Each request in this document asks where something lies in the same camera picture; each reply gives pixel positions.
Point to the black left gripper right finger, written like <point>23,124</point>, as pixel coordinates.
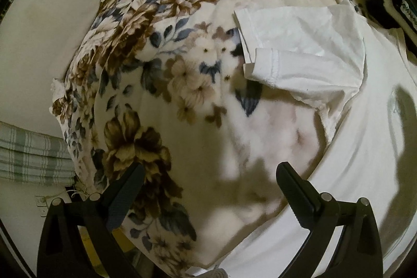
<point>358,252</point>

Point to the floral fleece bed blanket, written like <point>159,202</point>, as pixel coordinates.
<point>160,83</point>

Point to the white t-shirt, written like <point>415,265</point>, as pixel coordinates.
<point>320,88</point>

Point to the green plaid curtain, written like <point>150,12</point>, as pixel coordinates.
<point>35,158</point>

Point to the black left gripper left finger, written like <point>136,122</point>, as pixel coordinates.
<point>61,251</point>

